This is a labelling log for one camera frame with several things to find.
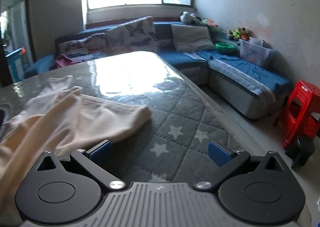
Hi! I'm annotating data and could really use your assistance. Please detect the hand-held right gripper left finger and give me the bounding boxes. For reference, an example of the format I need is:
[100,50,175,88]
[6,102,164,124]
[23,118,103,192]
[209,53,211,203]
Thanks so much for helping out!
[35,140,125,190]

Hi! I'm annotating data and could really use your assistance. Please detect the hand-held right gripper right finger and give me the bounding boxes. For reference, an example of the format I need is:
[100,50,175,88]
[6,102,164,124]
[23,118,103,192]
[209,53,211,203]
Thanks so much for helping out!
[195,140,285,190]

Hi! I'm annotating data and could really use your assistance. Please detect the cream garment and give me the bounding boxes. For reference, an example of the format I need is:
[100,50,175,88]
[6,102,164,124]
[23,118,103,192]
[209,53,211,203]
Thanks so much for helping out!
[0,75,152,207]

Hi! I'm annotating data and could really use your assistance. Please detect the black floor container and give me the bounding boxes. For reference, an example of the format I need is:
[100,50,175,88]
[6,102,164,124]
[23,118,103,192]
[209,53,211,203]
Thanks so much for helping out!
[285,134,315,170]

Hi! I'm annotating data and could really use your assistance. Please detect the blue patterned-edge sofa throw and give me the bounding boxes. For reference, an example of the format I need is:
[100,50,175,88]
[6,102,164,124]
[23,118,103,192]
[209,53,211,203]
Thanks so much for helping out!
[184,50,293,104]

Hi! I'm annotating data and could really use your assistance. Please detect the pink cloth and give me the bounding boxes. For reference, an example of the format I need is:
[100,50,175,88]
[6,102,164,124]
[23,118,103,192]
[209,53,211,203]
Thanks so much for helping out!
[51,54,83,70]

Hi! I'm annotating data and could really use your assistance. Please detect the blue corner sofa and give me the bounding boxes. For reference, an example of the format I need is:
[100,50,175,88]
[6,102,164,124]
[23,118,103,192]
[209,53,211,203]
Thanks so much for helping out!
[25,21,293,120]

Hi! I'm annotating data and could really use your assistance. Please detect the steel basin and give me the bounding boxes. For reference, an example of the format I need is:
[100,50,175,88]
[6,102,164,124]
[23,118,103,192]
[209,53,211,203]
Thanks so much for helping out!
[0,102,12,128]

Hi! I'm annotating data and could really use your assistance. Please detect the clear plastic storage box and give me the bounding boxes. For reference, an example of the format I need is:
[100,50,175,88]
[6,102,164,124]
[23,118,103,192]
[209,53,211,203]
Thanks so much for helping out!
[239,37,275,68]

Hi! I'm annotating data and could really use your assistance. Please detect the green plastic basin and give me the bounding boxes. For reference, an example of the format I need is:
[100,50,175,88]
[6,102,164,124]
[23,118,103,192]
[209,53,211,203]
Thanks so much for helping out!
[214,42,235,55]

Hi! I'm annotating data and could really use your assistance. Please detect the red plastic stool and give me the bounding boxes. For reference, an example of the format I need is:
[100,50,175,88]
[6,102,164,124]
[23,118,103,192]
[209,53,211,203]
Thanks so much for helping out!
[274,80,320,150]

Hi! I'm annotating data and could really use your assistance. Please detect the small butterfly print cushion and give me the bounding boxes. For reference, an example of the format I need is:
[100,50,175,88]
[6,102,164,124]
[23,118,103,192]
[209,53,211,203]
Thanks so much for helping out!
[58,33,107,55]

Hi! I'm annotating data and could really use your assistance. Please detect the grey pillow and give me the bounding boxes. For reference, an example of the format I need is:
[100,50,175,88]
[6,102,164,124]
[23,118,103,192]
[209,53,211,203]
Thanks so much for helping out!
[171,24,216,52]

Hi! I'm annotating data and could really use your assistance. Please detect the large butterfly print cushion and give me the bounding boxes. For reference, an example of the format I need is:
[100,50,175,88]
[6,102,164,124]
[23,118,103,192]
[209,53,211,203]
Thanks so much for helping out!
[104,16,160,55]

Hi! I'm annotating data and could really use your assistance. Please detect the blue small chair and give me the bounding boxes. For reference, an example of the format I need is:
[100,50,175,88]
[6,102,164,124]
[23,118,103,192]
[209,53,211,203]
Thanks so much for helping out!
[6,47,32,83]

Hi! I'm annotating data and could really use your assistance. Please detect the brown green plush toys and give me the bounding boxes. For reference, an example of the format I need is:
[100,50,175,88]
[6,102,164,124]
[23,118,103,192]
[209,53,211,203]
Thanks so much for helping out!
[229,27,252,41]

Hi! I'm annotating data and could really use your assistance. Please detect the pink green soft toy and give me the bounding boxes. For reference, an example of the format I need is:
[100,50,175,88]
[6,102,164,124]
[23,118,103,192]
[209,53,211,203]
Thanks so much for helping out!
[200,19,218,28]

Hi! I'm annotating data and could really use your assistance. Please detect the white black plush toy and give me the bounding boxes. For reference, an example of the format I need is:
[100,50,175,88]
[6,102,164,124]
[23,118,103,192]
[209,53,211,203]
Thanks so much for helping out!
[180,11,198,23]

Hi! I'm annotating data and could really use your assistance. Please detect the dark wooden door frame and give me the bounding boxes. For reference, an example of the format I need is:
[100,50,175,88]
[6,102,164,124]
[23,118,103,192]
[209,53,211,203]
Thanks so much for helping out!
[0,0,35,88]

